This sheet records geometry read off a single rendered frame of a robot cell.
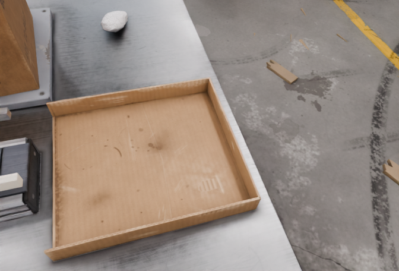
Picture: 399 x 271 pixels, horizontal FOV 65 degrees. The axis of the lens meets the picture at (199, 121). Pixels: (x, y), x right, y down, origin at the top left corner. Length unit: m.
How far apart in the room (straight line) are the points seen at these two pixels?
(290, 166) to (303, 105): 0.42
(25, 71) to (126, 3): 0.36
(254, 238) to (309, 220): 1.00
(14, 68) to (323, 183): 1.35
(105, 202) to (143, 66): 0.31
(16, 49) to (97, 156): 0.22
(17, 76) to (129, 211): 0.31
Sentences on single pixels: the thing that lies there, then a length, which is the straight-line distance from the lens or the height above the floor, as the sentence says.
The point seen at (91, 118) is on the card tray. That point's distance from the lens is 0.61.
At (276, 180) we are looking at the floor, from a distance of 1.53.
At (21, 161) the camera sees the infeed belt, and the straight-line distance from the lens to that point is 0.54.
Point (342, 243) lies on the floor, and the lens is 1.52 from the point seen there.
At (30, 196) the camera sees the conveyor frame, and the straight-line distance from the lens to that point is 0.52.
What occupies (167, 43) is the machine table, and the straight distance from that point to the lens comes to 0.76.
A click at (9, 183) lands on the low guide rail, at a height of 0.91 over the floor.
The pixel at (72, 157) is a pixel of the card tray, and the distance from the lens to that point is 0.57.
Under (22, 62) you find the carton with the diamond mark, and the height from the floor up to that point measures 0.92.
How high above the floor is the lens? 1.30
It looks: 52 degrees down
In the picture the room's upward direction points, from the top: 6 degrees clockwise
